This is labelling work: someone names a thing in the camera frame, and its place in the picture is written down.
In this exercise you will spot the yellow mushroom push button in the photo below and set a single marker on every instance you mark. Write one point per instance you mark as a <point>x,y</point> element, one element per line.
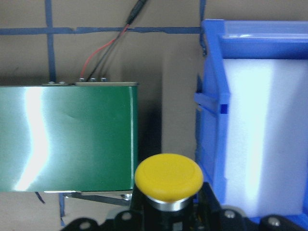
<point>168,182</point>

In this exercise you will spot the green conveyor belt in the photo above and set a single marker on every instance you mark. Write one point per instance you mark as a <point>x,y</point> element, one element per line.
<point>80,139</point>

